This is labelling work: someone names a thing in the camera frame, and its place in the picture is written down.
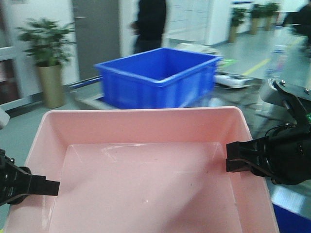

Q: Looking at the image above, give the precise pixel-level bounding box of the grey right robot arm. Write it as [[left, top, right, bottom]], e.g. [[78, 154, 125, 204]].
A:
[[226, 78, 311, 185]]

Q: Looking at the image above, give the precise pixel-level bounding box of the potted plant gold pot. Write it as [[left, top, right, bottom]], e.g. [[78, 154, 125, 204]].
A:
[[17, 18, 75, 109]]

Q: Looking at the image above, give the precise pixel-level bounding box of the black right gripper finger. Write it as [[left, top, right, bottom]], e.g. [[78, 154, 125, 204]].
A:
[[225, 140, 267, 176]]

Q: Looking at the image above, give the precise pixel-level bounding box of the person in black clothes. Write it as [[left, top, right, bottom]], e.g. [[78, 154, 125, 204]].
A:
[[130, 0, 167, 53]]

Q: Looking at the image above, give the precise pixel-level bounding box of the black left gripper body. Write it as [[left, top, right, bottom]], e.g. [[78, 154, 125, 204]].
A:
[[0, 149, 31, 206]]

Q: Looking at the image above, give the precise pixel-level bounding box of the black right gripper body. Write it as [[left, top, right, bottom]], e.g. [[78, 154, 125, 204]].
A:
[[264, 123, 311, 185]]

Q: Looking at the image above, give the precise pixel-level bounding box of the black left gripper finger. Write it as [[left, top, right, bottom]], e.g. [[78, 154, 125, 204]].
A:
[[29, 175, 60, 196]]

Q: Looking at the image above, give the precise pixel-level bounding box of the pink plastic bin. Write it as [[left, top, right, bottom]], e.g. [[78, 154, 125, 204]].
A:
[[4, 107, 278, 233]]

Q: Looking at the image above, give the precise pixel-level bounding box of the blue plastic crate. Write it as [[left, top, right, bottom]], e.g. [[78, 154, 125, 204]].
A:
[[95, 48, 221, 109]]

